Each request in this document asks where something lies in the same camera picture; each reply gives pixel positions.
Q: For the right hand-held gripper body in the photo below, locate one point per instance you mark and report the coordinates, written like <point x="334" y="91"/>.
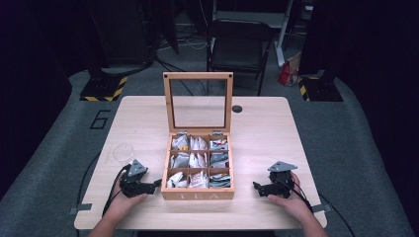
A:
<point x="280" y="184"/>

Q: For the person's left hand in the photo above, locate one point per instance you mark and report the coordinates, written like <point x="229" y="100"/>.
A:
<point x="123" y="204"/>

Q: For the black folding chair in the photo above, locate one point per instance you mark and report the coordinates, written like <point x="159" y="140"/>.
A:
<point x="238" y="49"/>

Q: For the grey tape strip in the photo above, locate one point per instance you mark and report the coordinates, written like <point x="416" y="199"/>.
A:
<point x="321" y="208"/>
<point x="80" y="208"/>

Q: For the red snack bag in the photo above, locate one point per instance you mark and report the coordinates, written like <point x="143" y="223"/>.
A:
<point x="288" y="74"/>

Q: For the black round table grommet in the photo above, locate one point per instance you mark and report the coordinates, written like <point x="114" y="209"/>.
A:
<point x="236" y="109"/>

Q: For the striped black stand base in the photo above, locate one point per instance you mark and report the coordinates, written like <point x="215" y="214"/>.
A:
<point x="103" y="89"/>
<point x="321" y="89"/>

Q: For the person's right hand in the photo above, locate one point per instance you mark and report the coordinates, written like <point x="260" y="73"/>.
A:
<point x="291" y="204"/>

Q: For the assorted tea bags group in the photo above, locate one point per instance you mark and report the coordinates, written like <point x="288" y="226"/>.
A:
<point x="197" y="161"/>

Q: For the clear glass cup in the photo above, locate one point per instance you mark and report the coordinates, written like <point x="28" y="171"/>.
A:
<point x="123" y="153"/>

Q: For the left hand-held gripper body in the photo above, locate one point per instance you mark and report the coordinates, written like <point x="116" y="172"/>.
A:
<point x="131" y="184"/>

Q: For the wooden tea box with lid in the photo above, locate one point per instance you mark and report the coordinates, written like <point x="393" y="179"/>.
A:
<point x="197" y="164"/>

